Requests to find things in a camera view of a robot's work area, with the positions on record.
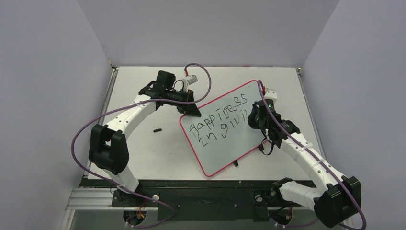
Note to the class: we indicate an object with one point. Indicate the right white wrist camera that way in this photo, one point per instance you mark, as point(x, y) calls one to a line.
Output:
point(270, 94)

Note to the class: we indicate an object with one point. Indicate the pink-framed whiteboard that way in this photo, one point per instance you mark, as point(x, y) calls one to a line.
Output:
point(221, 135)

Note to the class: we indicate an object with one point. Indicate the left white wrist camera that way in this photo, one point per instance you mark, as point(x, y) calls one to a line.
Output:
point(188, 80)

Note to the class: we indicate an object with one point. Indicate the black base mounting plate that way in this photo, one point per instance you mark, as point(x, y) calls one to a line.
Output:
point(263, 208)

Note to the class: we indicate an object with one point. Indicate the aluminium table frame rail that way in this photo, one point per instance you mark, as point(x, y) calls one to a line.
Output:
point(105, 199)

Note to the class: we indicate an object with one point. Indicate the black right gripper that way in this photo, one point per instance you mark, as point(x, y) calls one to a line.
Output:
point(257, 117)

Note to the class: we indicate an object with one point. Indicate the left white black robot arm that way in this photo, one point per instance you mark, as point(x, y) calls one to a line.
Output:
point(108, 143)

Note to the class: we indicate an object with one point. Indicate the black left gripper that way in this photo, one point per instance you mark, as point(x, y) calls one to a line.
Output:
point(189, 109)

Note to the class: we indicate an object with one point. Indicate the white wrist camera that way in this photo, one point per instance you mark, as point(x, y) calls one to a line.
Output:
point(188, 80)
point(270, 94)

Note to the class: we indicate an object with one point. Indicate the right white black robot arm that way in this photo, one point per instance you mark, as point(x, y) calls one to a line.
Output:
point(335, 198)

